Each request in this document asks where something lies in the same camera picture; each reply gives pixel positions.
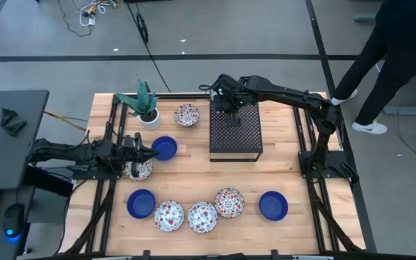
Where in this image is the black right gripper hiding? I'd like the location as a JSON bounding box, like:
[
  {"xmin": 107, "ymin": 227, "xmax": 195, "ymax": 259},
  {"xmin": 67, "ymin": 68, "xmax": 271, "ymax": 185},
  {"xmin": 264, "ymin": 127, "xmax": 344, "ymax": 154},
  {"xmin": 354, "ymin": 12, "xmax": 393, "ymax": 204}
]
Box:
[{"xmin": 207, "ymin": 74, "xmax": 248, "ymax": 128}]

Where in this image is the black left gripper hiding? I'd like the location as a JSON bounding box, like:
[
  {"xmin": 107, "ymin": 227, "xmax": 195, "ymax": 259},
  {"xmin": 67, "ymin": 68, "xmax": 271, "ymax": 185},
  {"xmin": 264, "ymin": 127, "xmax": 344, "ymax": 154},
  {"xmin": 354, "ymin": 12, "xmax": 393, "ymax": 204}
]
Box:
[{"xmin": 116, "ymin": 131, "xmax": 160, "ymax": 178}]

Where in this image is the kaleidoscope patterned mini bowl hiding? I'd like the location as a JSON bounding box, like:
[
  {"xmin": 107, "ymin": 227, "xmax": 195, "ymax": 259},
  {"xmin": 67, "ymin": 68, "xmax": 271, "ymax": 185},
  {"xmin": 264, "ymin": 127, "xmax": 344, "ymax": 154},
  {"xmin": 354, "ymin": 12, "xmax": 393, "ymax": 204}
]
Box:
[
  {"xmin": 125, "ymin": 157, "xmax": 155, "ymax": 182},
  {"xmin": 173, "ymin": 103, "xmax": 201, "ymax": 127},
  {"xmin": 214, "ymin": 187, "xmax": 246, "ymax": 219}
]

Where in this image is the blue mini bowl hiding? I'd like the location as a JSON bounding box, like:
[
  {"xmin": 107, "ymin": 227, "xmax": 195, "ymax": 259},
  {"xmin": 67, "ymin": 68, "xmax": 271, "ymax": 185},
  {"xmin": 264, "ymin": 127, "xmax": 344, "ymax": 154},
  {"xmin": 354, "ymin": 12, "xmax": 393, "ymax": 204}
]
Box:
[
  {"xmin": 258, "ymin": 190, "xmax": 290, "ymax": 222},
  {"xmin": 126, "ymin": 188, "xmax": 157, "ymax": 220},
  {"xmin": 150, "ymin": 135, "xmax": 178, "ymax": 162}
]

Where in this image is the floral patterned mini bowl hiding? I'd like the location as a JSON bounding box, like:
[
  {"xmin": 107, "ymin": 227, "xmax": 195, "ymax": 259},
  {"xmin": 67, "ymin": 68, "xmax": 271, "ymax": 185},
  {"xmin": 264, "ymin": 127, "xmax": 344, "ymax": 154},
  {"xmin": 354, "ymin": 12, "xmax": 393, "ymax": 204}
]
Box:
[
  {"xmin": 186, "ymin": 201, "xmax": 219, "ymax": 235},
  {"xmin": 153, "ymin": 199, "xmax": 186, "ymax": 233}
]

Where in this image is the black perforated metal rack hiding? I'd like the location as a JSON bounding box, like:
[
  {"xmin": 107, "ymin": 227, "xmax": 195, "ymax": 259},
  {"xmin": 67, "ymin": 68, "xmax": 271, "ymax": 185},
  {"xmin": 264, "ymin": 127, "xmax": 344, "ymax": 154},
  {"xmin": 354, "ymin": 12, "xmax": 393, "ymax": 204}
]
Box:
[{"xmin": 209, "ymin": 97, "xmax": 264, "ymax": 163}]

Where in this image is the white plant pot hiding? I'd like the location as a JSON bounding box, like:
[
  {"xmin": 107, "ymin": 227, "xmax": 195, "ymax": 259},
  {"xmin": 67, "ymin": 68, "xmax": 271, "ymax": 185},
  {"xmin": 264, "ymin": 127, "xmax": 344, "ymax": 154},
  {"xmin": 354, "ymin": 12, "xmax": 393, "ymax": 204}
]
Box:
[{"xmin": 136, "ymin": 107, "xmax": 162, "ymax": 131}]

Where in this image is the green snake plant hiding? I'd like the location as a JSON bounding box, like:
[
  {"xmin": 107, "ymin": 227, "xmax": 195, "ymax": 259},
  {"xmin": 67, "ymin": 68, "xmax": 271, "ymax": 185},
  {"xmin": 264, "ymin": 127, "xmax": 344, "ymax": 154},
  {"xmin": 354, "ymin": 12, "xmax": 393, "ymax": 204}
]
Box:
[{"xmin": 113, "ymin": 79, "xmax": 160, "ymax": 117}]

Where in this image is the black folded object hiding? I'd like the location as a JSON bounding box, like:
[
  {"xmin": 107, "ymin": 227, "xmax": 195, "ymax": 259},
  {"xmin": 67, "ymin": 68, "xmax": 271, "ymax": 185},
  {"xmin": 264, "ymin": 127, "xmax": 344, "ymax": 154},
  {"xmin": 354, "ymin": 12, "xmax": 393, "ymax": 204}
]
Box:
[{"xmin": 0, "ymin": 108, "xmax": 28, "ymax": 138}]

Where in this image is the dark grey desk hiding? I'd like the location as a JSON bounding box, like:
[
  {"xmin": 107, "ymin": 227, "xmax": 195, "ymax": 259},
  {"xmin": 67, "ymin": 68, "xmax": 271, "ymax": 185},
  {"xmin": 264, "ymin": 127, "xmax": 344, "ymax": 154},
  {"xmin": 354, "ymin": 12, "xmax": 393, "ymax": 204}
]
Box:
[{"xmin": 0, "ymin": 89, "xmax": 50, "ymax": 191}]

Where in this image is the black computer mouse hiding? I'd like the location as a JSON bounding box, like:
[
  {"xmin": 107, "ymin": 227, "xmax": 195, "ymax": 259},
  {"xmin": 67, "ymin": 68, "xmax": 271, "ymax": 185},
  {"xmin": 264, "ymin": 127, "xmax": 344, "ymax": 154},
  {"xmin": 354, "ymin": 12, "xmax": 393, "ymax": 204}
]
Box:
[{"xmin": 2, "ymin": 203, "xmax": 26, "ymax": 240}]

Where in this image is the grey desk foot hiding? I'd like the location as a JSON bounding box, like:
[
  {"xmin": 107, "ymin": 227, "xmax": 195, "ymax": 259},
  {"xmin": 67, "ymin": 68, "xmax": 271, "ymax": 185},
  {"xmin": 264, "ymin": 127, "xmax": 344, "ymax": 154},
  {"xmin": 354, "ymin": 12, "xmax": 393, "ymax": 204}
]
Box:
[{"xmin": 354, "ymin": 12, "xmax": 383, "ymax": 22}]

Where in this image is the person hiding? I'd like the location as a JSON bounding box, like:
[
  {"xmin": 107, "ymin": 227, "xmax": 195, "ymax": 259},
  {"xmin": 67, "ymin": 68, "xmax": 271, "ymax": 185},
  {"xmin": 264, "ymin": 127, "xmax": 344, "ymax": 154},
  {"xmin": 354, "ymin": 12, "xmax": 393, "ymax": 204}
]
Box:
[{"xmin": 330, "ymin": 0, "xmax": 416, "ymax": 136}]

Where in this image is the black aluminium table frame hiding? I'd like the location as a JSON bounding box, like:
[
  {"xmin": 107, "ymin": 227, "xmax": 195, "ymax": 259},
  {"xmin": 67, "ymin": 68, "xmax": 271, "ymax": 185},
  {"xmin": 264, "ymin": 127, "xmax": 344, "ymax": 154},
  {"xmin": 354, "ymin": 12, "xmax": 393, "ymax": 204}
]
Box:
[{"xmin": 62, "ymin": 92, "xmax": 365, "ymax": 260}]

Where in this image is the thick black floor cable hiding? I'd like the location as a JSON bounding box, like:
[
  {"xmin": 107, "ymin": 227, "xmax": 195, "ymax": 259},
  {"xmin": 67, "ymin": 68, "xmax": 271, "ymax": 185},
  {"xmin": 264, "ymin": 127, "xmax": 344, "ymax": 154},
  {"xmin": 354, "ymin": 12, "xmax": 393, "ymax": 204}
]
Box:
[{"xmin": 124, "ymin": 0, "xmax": 173, "ymax": 93}]

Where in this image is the white and yellow cable bundle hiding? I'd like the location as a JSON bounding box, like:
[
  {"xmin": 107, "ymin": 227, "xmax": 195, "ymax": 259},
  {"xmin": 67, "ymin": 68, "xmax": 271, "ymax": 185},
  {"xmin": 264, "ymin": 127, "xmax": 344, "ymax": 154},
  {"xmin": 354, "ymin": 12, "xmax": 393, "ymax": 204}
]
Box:
[{"xmin": 79, "ymin": 0, "xmax": 118, "ymax": 27}]

